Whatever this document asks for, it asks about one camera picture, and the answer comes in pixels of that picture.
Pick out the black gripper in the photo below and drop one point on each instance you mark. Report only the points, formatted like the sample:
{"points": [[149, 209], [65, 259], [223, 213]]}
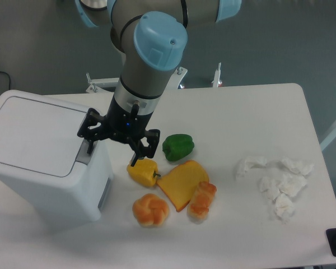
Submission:
{"points": [[125, 125]]}

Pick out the round knotted bread roll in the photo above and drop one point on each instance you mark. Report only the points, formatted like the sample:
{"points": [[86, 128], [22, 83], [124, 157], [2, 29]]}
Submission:
{"points": [[150, 210]]}

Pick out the rectangular braided pastry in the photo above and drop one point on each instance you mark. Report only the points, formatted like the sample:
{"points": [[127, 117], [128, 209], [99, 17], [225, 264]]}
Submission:
{"points": [[201, 200]]}

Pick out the crumpled white tissue middle left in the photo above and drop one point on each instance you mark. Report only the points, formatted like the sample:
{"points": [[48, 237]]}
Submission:
{"points": [[269, 186]]}

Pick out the crumpled white tissue centre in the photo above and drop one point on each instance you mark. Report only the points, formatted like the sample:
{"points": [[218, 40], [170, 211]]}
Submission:
{"points": [[291, 184]]}

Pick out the green bell pepper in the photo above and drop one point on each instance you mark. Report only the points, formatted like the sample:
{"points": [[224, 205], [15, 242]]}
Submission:
{"points": [[177, 146]]}

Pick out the yellow bell pepper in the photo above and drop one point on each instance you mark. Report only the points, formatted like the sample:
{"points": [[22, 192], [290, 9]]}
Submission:
{"points": [[144, 172]]}

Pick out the orange toast slice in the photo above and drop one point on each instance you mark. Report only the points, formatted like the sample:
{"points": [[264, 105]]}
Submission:
{"points": [[180, 183]]}

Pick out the white push-button trash can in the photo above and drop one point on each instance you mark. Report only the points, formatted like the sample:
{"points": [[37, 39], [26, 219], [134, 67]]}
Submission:
{"points": [[64, 177]]}

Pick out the crumpled white tissue top right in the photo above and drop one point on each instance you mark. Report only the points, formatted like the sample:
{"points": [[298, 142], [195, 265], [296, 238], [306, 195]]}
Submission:
{"points": [[301, 167]]}

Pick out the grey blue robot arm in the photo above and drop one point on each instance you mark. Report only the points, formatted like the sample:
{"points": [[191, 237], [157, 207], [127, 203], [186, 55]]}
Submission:
{"points": [[152, 35]]}

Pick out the crumpled white tissue bottom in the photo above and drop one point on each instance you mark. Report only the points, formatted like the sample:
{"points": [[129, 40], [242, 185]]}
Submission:
{"points": [[281, 208]]}

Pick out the crumpled white tissue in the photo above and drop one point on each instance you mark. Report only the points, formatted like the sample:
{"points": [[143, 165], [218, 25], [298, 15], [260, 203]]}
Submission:
{"points": [[291, 184], [301, 167], [249, 162], [281, 208], [269, 186]]}

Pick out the white pedestal base frame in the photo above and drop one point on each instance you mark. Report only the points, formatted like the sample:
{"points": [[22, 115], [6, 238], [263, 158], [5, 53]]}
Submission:
{"points": [[175, 81]]}

